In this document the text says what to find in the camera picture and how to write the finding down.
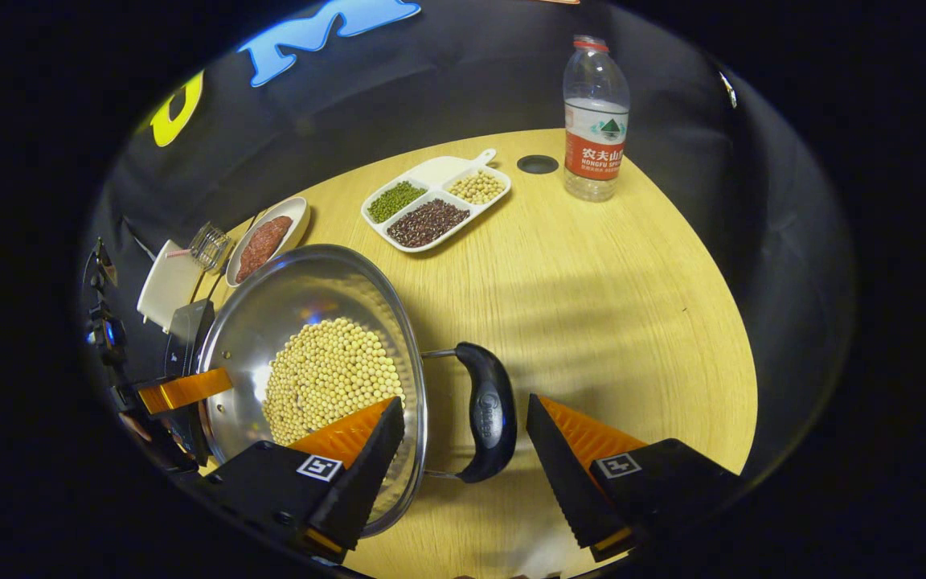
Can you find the clear plastic water bottle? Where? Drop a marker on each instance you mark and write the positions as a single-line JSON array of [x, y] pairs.
[[596, 145]]

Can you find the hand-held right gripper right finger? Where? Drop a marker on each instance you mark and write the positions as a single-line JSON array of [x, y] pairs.
[[563, 474]]

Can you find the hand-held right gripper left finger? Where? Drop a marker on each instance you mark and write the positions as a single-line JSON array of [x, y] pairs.
[[366, 474]]

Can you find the white divided bean dish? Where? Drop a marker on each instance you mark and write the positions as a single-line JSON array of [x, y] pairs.
[[431, 213]]

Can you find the black induction cooktop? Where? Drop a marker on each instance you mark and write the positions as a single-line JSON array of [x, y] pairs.
[[190, 330]]

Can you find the pile of soybeans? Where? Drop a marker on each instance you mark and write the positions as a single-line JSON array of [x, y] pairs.
[[326, 378]]

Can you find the white toaster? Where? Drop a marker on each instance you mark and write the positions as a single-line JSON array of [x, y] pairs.
[[167, 285]]

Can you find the black table grommet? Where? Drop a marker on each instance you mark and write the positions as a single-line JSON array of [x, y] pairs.
[[538, 164]]

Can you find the white round plate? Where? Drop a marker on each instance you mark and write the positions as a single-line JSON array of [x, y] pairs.
[[296, 215]]

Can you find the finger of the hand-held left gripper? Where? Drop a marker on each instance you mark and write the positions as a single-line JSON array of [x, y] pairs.
[[186, 390]]

